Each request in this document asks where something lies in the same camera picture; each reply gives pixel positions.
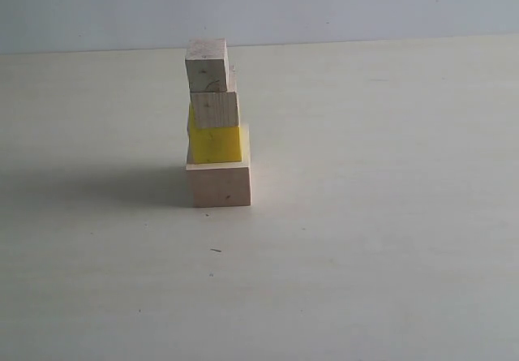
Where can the large pale wooden cube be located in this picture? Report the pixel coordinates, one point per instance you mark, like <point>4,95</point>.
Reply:
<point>225,184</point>

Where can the yellow cube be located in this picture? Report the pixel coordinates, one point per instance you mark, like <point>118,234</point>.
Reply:
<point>218,144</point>

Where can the medium brown wooden cube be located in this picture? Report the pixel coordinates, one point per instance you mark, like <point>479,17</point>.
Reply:
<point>217,109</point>

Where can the small wooden cube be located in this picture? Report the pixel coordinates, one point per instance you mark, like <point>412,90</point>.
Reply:
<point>207,65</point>

